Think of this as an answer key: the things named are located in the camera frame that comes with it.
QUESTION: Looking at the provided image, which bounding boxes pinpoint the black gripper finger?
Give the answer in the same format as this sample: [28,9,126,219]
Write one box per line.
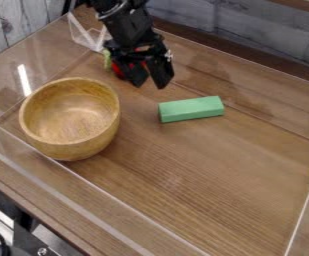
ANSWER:
[144,54,174,89]
[115,61,148,88]

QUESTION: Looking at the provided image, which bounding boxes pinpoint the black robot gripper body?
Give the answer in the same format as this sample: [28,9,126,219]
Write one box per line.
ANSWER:
[87,0,174,68]

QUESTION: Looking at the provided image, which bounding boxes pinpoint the red felt strawberry fruit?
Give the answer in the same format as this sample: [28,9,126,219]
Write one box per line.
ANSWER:
[101,49,126,80]

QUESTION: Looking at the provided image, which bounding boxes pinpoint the green rectangular block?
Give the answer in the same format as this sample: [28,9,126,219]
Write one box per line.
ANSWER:
[158,96,224,123]

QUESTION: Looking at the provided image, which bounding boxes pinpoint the wooden bowl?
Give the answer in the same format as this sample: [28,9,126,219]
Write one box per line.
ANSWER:
[19,77,120,161]

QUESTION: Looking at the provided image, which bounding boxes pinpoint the clear acrylic tray enclosure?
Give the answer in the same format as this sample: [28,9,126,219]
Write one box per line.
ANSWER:
[0,20,309,256]

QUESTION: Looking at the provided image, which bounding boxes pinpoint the black metal table bracket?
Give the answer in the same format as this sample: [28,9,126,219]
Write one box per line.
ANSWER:
[11,223,60,256]

